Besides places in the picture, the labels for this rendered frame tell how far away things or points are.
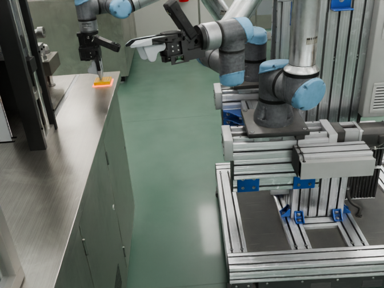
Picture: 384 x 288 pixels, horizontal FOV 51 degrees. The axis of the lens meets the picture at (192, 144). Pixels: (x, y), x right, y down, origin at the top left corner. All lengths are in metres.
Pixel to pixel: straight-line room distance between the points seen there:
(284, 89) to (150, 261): 1.18
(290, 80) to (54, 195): 0.80
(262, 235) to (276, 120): 0.65
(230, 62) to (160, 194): 1.54
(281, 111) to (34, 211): 0.90
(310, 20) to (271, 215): 1.07
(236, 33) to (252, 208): 1.14
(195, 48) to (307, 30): 0.37
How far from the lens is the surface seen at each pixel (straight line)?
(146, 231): 2.33
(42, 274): 0.90
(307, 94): 1.36
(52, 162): 1.27
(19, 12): 1.33
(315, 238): 1.97
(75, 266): 1.11
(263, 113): 1.53
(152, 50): 1.08
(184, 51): 1.11
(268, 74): 1.47
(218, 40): 1.15
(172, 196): 2.57
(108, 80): 1.82
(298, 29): 1.33
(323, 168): 1.52
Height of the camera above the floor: 1.49
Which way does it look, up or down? 28 degrees down
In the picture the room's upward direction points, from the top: 4 degrees counter-clockwise
